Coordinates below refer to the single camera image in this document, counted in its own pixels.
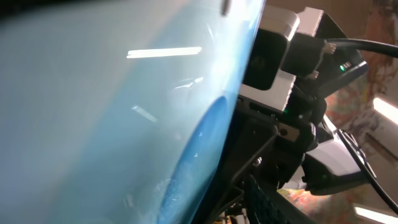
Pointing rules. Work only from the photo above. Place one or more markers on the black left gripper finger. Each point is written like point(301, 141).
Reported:
point(267, 206)

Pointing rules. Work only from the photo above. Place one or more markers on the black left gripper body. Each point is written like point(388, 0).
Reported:
point(262, 142)

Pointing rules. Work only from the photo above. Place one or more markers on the blue-screen Galaxy smartphone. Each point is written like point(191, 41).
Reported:
point(117, 111)

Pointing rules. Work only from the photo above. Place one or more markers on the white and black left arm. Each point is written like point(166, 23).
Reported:
point(337, 163)

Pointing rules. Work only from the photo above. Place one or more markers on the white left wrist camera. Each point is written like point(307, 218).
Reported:
point(285, 48)

